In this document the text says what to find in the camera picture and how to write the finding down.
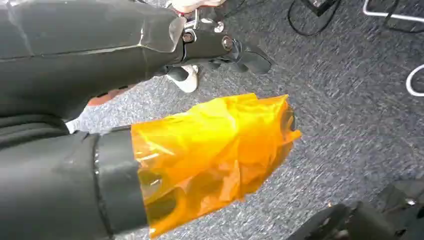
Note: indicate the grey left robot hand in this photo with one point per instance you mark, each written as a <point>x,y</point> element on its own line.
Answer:
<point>82,59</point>

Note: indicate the person's white shoe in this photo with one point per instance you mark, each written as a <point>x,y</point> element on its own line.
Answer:
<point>188,82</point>

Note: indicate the ribbed grey left arm sleeve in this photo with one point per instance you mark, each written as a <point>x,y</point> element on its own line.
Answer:
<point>30,130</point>

